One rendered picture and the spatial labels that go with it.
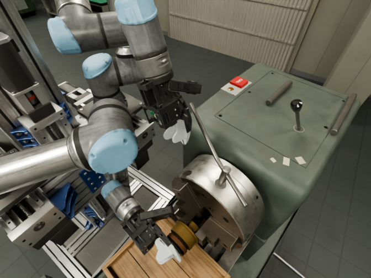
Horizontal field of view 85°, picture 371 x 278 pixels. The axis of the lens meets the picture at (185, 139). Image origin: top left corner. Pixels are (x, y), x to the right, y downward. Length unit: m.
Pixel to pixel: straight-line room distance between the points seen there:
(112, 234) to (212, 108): 1.23
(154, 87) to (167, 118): 0.07
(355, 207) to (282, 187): 1.81
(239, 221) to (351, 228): 1.76
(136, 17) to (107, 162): 0.31
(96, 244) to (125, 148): 1.29
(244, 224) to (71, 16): 0.67
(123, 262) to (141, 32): 0.78
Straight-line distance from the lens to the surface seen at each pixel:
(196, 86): 0.55
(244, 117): 0.80
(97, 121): 0.55
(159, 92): 0.48
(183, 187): 0.65
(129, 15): 0.45
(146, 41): 0.44
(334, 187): 2.46
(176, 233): 0.68
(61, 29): 0.55
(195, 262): 0.90
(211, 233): 0.69
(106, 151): 0.49
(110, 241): 1.70
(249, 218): 0.66
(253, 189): 0.66
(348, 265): 2.17
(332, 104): 1.01
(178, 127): 0.53
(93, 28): 0.54
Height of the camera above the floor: 1.77
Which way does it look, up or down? 48 degrees down
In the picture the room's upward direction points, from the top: straight up
